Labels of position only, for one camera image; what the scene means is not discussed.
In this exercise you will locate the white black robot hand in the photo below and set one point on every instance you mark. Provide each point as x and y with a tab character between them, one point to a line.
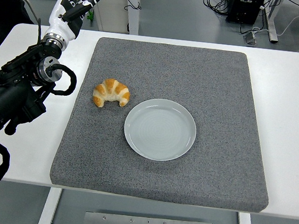
59	27

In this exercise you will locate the golden croissant bread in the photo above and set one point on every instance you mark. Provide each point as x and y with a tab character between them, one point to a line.
112	86

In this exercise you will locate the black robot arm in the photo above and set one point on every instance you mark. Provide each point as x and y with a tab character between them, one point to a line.
12	95

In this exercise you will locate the round grey plate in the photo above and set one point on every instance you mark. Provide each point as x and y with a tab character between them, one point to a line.
160	134

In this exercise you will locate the small green floor object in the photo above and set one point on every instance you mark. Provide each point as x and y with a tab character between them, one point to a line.
90	17

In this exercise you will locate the white cabinet panel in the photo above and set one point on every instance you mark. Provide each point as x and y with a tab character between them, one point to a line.
109	6

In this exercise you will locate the grey felt mat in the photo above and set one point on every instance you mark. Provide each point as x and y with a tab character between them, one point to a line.
169	71

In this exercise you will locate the black computer case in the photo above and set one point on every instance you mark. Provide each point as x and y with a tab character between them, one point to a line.
243	9

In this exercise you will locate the grey foot pedal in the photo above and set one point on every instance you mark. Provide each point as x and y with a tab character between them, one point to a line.
250	39

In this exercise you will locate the white desk leg with foot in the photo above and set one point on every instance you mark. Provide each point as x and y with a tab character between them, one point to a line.
272	34

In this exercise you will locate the white square post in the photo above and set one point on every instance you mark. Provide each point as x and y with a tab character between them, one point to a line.
132	22

